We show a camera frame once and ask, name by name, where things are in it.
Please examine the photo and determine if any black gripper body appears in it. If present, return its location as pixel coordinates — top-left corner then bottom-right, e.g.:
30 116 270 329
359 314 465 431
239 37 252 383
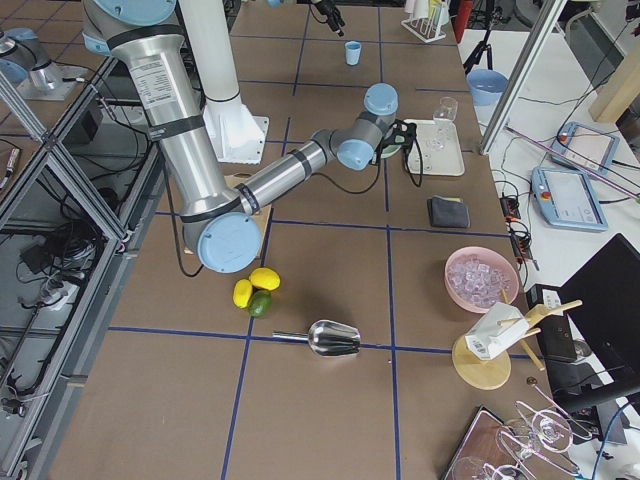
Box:
379 120 417 162

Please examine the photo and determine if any green bowl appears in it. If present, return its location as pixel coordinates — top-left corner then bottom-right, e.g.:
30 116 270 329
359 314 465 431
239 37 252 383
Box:
376 135 404 159

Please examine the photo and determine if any light blue cup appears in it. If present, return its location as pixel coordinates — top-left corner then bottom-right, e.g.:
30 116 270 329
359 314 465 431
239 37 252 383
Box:
344 41 362 66

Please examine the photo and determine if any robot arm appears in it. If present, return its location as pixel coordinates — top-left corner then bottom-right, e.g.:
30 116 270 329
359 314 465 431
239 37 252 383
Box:
83 1 398 273
266 0 346 37

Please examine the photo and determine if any large blue bowl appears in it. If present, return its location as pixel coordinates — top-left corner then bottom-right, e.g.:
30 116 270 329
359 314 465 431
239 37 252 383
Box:
466 69 509 106

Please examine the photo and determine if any pink bowl of ice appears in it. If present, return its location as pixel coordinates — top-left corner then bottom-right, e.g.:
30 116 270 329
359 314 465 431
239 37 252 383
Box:
444 246 519 313

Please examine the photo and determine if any steel ice scoop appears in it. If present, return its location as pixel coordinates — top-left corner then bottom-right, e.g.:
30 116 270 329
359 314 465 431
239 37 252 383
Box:
272 319 361 357

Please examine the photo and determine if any cream bear tray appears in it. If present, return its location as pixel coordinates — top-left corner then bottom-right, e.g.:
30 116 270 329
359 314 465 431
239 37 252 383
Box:
406 119 465 177

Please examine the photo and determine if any clear wine glass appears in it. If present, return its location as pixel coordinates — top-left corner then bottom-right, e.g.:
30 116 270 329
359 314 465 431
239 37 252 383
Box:
431 97 458 150

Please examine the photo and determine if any grey yellow cloth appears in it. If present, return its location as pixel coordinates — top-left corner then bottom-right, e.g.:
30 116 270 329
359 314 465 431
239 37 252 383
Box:
427 196 470 228

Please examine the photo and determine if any red cylinder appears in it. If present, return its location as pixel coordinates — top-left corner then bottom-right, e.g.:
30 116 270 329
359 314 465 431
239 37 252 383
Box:
453 0 474 43

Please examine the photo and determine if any teach pendant far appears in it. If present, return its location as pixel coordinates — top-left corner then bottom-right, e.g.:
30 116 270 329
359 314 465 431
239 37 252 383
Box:
551 122 620 175

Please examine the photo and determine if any teach pendant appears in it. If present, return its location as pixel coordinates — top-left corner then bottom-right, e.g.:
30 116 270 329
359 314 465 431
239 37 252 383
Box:
551 122 620 175
531 167 608 232

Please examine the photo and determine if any teach pendant near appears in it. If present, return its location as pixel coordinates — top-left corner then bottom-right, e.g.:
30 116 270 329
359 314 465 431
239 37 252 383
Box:
531 167 608 232

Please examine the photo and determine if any yellow lemon front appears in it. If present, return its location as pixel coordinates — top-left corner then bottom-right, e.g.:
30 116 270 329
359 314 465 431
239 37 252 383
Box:
249 267 281 291

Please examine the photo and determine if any yellow lemon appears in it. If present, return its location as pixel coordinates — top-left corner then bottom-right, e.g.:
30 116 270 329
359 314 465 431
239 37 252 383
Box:
249 267 281 291
232 279 254 309

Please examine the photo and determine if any green lime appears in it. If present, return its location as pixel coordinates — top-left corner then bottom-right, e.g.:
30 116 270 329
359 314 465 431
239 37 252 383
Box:
247 290 272 318

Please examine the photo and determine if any white carton box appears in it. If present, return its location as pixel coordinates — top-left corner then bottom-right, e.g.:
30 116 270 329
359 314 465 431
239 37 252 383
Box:
464 302 529 361

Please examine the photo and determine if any yellow lemon rear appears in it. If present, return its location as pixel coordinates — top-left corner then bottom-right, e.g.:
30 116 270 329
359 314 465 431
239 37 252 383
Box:
232 279 254 309

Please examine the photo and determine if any wooden mug tree stand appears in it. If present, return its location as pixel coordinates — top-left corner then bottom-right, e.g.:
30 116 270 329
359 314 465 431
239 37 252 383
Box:
452 300 583 390

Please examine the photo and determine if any black monitor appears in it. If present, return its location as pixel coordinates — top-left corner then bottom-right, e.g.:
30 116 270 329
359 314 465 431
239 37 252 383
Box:
558 233 639 413

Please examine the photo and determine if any white wire cup rack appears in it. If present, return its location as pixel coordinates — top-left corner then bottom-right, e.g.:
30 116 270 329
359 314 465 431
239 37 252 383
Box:
401 0 449 44

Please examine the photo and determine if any black camera tripod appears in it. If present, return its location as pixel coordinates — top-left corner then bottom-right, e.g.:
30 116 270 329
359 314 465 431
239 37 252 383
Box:
463 0 502 75

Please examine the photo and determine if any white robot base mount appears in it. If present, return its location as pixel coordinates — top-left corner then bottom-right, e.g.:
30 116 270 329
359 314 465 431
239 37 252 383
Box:
203 97 269 165

